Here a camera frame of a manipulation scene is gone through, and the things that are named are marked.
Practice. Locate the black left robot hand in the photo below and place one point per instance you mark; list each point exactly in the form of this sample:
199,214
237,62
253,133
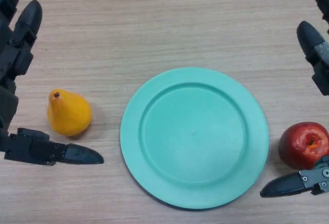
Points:
15,59

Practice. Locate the yellow pear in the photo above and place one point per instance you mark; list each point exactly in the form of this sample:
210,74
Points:
69,116

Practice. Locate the red apple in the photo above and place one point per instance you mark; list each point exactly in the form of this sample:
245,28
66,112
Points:
295,141

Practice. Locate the green round plate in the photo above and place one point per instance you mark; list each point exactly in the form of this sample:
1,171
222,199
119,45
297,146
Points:
192,136

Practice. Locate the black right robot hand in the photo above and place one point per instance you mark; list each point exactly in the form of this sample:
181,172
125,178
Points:
314,49

